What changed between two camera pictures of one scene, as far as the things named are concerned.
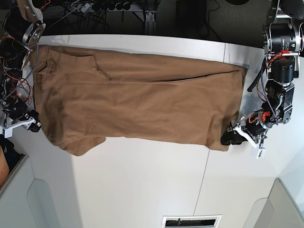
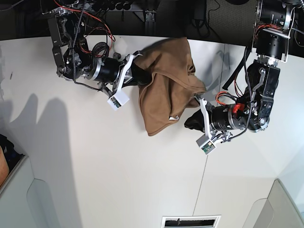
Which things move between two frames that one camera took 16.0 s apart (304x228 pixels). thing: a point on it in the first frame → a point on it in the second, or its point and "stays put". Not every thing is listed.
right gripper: (258, 122) → (223, 118)
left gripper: (14, 108) → (108, 68)
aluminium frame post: (150, 26) stays put
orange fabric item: (4, 168) stays put
